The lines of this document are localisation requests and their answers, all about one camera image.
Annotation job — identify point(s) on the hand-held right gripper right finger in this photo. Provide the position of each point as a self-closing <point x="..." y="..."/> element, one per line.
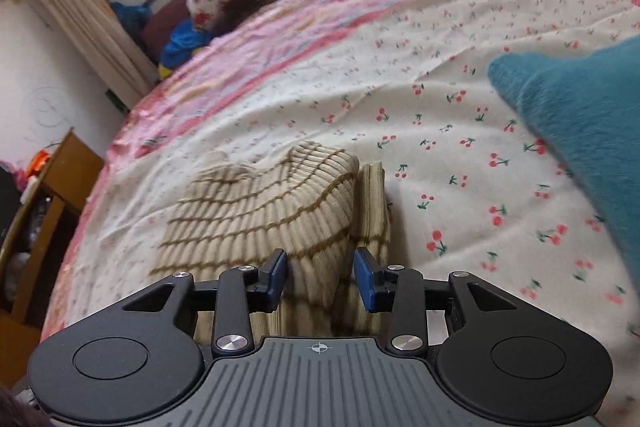
<point x="364" y="281"/>

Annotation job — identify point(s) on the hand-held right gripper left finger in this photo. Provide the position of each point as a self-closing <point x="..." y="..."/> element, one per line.
<point x="277" y="276"/>

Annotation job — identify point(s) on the beige striped knit sweater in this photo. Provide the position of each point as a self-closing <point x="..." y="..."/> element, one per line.
<point x="270" y="212"/>

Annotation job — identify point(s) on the bed with cherry print sheet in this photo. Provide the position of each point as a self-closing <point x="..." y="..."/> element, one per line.
<point x="400" y="57"/>

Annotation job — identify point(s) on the yellow round object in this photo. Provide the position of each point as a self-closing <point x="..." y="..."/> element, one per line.
<point x="164" y="71"/>

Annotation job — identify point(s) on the wooden cabinet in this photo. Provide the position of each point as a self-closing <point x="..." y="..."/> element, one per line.
<point x="55" y="187"/>

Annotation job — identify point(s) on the blue crumpled cloth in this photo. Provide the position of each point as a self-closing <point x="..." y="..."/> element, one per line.
<point x="185" y="42"/>

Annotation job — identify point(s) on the orange toy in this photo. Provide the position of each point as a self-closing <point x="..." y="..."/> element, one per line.
<point x="39" y="162"/>

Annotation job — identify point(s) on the teal fuzzy garment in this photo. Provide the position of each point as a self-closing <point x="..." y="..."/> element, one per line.
<point x="585" y="117"/>

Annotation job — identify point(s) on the person's dark red clothing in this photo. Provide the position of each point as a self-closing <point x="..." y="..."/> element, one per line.
<point x="17" y="409"/>

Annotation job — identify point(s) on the blue plastic bag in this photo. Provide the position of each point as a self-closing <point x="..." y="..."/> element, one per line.
<point x="131" y="14"/>

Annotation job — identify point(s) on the beige curtain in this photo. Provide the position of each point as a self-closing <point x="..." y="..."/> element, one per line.
<point x="80" y="7"/>

